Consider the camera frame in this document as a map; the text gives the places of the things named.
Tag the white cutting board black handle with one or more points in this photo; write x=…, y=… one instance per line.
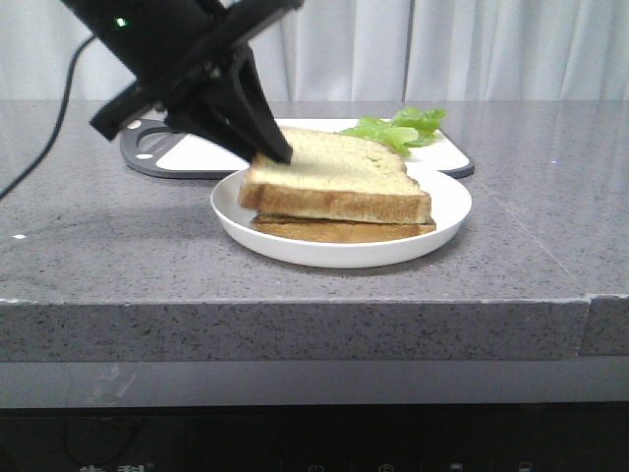
x=150, y=147

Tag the black appliance front panel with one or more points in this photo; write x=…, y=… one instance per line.
x=482, y=437

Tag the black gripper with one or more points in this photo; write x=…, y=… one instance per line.
x=193, y=59

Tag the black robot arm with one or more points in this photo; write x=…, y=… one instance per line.
x=191, y=60

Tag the green lettuce leaf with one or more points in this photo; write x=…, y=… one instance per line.
x=411, y=127

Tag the toasted bread slice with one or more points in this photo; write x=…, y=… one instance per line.
x=338, y=177
x=337, y=231

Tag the white round plate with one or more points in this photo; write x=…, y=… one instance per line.
x=451, y=204

